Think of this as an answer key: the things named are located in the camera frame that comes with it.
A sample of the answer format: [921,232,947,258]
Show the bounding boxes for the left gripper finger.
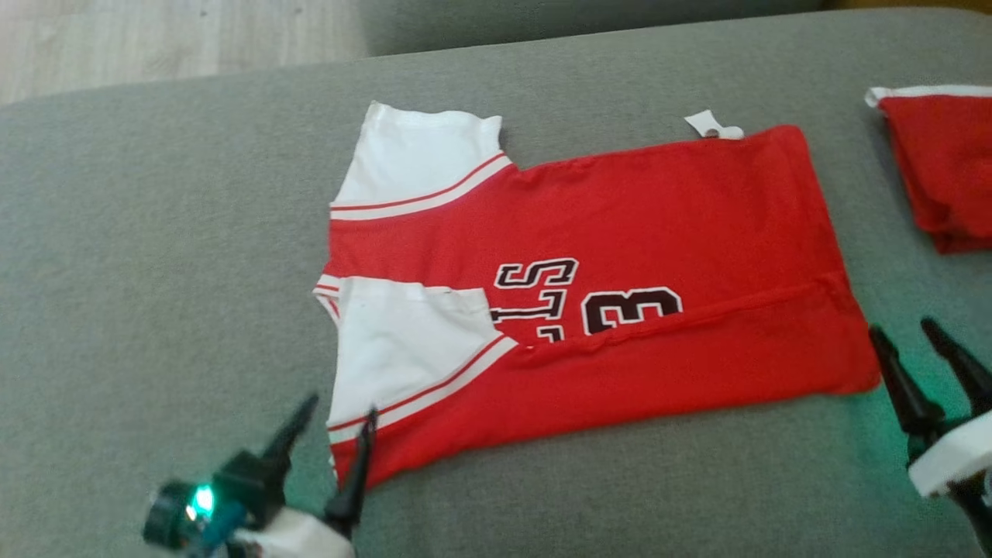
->
[261,394,320,470]
[324,408,379,540]

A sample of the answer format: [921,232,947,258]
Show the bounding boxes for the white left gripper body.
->
[215,449,358,558]

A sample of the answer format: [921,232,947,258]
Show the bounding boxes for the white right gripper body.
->
[907,410,992,499]

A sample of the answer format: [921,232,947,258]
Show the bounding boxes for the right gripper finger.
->
[920,317,992,417]
[868,325,946,460]

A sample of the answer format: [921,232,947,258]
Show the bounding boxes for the red shorts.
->
[864,84,992,255]

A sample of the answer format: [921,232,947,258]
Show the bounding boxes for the red white basketball jersey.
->
[313,100,883,491]

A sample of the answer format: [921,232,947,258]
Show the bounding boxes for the long grey sofa seat cushion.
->
[355,0,827,57]

